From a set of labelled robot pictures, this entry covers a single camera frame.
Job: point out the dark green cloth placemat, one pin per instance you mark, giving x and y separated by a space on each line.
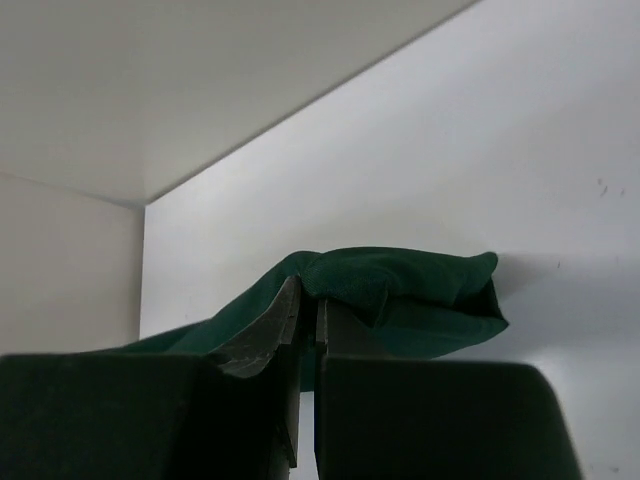
417 304

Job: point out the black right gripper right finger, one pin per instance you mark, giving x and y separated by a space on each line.
379 417

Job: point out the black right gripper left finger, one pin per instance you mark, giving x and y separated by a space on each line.
230 414

